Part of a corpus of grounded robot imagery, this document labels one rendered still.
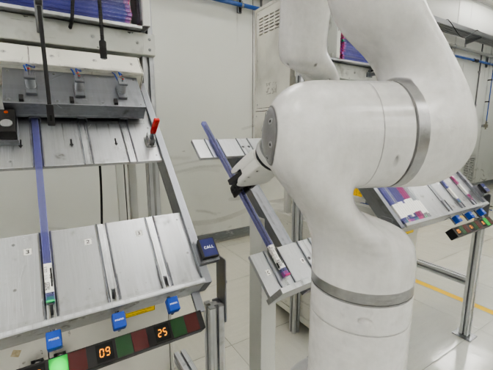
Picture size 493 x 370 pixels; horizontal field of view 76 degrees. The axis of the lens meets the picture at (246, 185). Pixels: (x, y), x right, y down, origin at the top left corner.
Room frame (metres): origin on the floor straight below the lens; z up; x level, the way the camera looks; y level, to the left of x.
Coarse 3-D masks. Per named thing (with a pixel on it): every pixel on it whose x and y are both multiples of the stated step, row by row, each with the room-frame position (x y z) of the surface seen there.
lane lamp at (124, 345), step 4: (120, 336) 0.56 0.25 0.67; (124, 336) 0.56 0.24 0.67; (128, 336) 0.56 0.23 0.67; (116, 340) 0.55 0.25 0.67; (120, 340) 0.55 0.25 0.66; (124, 340) 0.55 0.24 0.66; (128, 340) 0.56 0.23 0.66; (116, 344) 0.54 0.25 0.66; (120, 344) 0.55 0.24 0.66; (124, 344) 0.55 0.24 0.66; (128, 344) 0.55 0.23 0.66; (132, 344) 0.55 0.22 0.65; (120, 348) 0.54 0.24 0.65; (124, 348) 0.54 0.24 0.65; (128, 348) 0.55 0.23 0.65; (132, 348) 0.55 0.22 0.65; (120, 352) 0.54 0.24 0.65; (124, 352) 0.54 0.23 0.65; (128, 352) 0.54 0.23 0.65; (132, 352) 0.54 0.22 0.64; (120, 356) 0.53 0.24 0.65
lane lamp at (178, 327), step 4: (172, 320) 0.61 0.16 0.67; (176, 320) 0.61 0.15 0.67; (180, 320) 0.62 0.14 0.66; (172, 324) 0.61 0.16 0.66; (176, 324) 0.61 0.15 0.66; (180, 324) 0.61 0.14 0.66; (184, 324) 0.61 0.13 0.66; (172, 328) 0.60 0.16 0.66; (176, 328) 0.60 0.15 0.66; (180, 328) 0.61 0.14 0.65; (184, 328) 0.61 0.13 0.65; (176, 332) 0.60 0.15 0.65; (180, 332) 0.60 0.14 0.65; (184, 332) 0.60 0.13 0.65; (176, 336) 0.59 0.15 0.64
